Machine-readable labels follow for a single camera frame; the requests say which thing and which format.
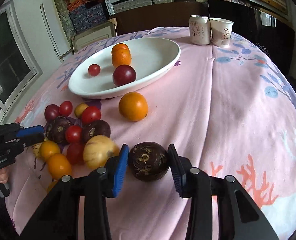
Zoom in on white paper cup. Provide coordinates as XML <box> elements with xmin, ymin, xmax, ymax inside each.
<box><xmin>209</xmin><ymin>17</ymin><xmax>234</xmax><ymax>48</ymax></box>

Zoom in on white framed board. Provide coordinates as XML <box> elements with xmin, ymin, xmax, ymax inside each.
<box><xmin>40</xmin><ymin>0</ymin><xmax>73</xmax><ymax>63</ymax></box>

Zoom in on pale yellow melon fruit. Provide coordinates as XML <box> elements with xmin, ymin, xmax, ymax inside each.
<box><xmin>83</xmin><ymin>135</ymin><xmax>120</xmax><ymax>170</ymax></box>

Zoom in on dark wrinkled passion fruit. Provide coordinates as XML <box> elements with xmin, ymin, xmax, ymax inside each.
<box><xmin>128</xmin><ymin>142</ymin><xmax>170</xmax><ymax>182</ymax></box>

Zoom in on red cherry tomato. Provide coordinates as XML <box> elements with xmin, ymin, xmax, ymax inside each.
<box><xmin>81</xmin><ymin>106</ymin><xmax>101</xmax><ymax>125</ymax></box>

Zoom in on small orange kumquat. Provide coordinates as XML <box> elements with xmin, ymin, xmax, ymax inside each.
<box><xmin>40</xmin><ymin>140</ymin><xmax>61</xmax><ymax>162</ymax></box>

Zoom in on person's left hand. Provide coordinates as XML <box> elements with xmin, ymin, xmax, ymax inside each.
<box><xmin>0</xmin><ymin>167</ymin><xmax>9</xmax><ymax>184</ymax></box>

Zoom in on dark red plum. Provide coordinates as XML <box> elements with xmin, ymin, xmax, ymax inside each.
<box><xmin>113</xmin><ymin>64</ymin><xmax>137</xmax><ymax>87</ymax></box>

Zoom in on orange fruit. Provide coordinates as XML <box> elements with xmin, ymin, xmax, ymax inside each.
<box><xmin>118</xmin><ymin>92</ymin><xmax>149</xmax><ymax>122</ymax></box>

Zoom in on yellow-orange citrus fruit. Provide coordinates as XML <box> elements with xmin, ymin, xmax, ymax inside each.
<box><xmin>47</xmin><ymin>153</ymin><xmax>72</xmax><ymax>180</ymax></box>

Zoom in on dark purple round fruit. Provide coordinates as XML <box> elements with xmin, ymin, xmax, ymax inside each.
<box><xmin>45</xmin><ymin>116</ymin><xmax>73</xmax><ymax>145</ymax></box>

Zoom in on pink beverage can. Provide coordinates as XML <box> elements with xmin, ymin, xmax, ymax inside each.
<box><xmin>189</xmin><ymin>15</ymin><xmax>210</xmax><ymax>45</ymax></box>

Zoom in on white oval plate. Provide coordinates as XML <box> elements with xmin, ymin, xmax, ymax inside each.
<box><xmin>68</xmin><ymin>37</ymin><xmax>181</xmax><ymax>99</ymax></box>

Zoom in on large orange mandarin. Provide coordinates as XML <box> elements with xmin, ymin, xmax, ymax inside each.
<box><xmin>112</xmin><ymin>49</ymin><xmax>132</xmax><ymax>68</ymax></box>

